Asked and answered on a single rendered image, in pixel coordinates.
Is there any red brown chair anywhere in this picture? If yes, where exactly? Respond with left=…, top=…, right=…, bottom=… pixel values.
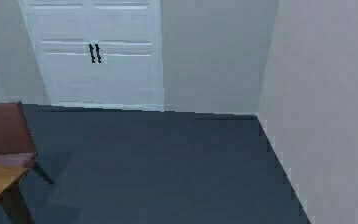
left=0, top=101, right=55, bottom=186

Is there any white double room door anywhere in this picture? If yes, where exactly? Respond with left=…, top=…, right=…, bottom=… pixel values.
left=18, top=0, right=165, bottom=110

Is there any wooden table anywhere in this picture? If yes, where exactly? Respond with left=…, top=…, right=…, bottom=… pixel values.
left=0, top=165, right=36, bottom=224

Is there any black door handle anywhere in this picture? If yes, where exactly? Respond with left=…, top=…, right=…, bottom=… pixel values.
left=94, top=43, right=103, bottom=64
left=88, top=43, right=96, bottom=64

